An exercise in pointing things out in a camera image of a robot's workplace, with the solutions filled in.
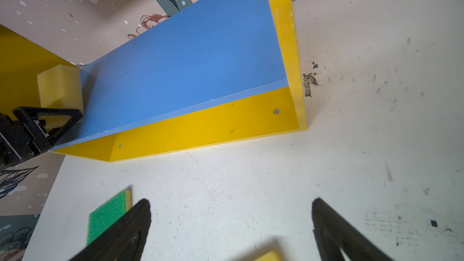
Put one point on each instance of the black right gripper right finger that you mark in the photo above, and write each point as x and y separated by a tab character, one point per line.
336	238

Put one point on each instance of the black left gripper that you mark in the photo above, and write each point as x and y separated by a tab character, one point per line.
34	131

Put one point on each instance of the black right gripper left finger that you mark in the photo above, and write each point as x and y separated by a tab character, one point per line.
124	240

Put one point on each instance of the yellow sponge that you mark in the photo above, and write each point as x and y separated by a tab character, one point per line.
271	255
60	88

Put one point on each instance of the yellow shelf unit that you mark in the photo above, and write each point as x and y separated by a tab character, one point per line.
161	76

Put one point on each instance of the green topped sponge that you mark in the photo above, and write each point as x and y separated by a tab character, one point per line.
107	214

